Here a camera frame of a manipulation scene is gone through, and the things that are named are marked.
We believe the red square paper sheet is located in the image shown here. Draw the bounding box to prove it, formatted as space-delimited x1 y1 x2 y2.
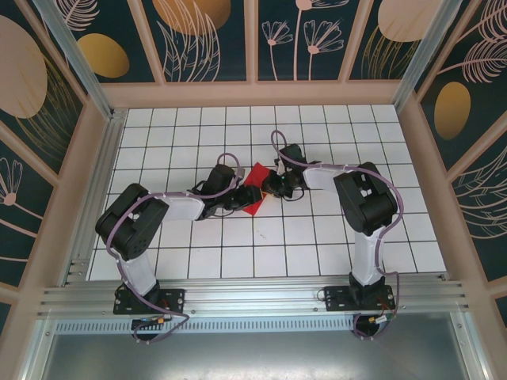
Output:
242 161 274 217

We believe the grey metal shelf sheet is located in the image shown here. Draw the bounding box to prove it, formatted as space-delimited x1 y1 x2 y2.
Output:
23 332 488 380

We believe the long aluminium mounting rail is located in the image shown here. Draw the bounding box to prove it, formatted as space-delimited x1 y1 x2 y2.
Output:
37 276 472 317

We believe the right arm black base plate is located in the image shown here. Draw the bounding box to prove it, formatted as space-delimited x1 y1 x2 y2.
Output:
324 284 395 313

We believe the short aluminium side rail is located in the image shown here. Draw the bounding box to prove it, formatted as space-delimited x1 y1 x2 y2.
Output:
63 110 128 287

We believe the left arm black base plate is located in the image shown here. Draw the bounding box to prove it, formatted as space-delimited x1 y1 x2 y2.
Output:
113 287 186 316

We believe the slotted metal cable tray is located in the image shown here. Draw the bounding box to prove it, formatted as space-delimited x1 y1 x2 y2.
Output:
51 319 397 336

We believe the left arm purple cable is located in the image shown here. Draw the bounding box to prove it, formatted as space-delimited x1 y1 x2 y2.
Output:
105 152 243 345

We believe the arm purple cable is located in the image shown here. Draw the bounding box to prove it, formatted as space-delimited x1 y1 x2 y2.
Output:
270 130 406 341
105 152 243 345

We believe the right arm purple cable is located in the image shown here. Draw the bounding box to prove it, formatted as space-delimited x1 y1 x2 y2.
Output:
270 130 406 341

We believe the aluminium corner post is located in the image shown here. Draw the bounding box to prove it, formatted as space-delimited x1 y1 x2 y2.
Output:
391 0 476 116
31 0 116 120

